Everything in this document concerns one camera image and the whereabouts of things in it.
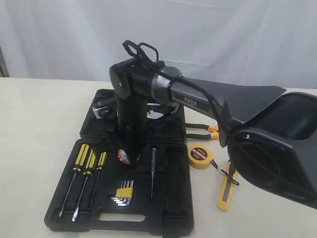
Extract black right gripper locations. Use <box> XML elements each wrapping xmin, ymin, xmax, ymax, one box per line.
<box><xmin>98</xmin><ymin>123</ymin><xmax>147</xmax><ymax>159</ymax></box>

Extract black PVC insulating tape roll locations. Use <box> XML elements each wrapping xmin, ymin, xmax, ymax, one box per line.
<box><xmin>117</xmin><ymin>149</ymin><xmax>131</xmax><ymax>165</ymax></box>

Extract black plastic tool case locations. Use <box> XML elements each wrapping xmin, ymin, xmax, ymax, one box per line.
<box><xmin>44</xmin><ymin>89</ymin><xmax>194</xmax><ymax>238</ymax></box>

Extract yellow tape measure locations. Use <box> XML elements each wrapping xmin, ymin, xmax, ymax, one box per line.
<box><xmin>188</xmin><ymin>143</ymin><xmax>240</xmax><ymax>186</ymax></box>

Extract yellow utility knife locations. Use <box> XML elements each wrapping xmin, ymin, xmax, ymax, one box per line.
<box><xmin>217</xmin><ymin>160</ymin><xmax>239</xmax><ymax>211</ymax></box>

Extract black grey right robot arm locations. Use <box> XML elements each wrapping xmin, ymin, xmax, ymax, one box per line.
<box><xmin>109</xmin><ymin>59</ymin><xmax>317</xmax><ymax>208</ymax></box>

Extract silver adjustable wrench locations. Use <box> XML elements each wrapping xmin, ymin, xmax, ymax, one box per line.
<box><xmin>147</xmin><ymin>108</ymin><xmax>167</xmax><ymax>119</ymax></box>

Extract small yellow black screwdriver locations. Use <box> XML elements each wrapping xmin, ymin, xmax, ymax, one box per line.
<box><xmin>90</xmin><ymin>152</ymin><xmax>107</xmax><ymax>205</ymax></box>

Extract medium yellow black screwdriver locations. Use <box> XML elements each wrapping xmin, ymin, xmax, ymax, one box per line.
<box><xmin>72</xmin><ymin>149</ymin><xmax>97</xmax><ymax>222</ymax></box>

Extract large yellow black screwdriver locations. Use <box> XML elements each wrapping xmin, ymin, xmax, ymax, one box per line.
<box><xmin>58</xmin><ymin>144</ymin><xmax>90</xmax><ymax>217</ymax></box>

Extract hex key set yellow holder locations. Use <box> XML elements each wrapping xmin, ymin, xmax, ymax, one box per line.
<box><xmin>111</xmin><ymin>180</ymin><xmax>134</xmax><ymax>207</ymax></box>

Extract white backdrop curtain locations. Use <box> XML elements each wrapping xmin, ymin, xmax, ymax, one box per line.
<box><xmin>0</xmin><ymin>0</ymin><xmax>317</xmax><ymax>88</ymax></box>

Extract pliers black orange handles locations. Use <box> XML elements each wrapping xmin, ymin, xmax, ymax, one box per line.
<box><xmin>185</xmin><ymin>123</ymin><xmax>219</xmax><ymax>140</ymax></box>

